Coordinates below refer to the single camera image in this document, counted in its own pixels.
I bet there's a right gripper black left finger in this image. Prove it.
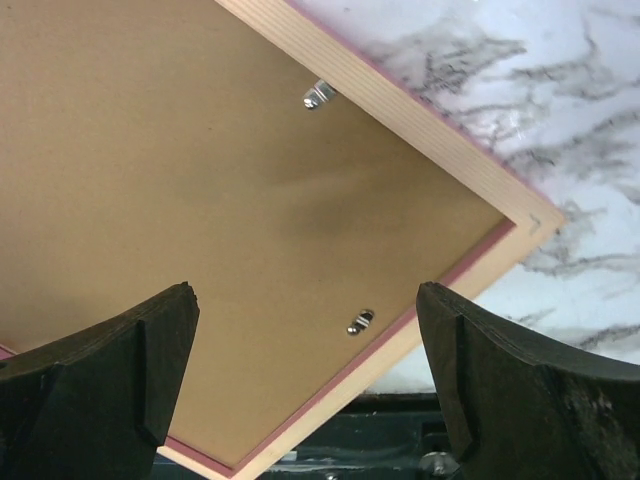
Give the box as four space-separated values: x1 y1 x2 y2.
1 282 200 479

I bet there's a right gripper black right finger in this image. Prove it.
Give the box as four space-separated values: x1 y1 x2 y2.
416 282 639 479

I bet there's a brown fibreboard backing board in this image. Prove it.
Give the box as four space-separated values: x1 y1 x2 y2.
1 1 510 479

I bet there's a pink wooden picture frame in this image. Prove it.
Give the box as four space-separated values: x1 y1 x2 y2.
0 0 566 480

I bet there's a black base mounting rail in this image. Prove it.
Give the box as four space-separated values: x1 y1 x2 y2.
259 393 462 480

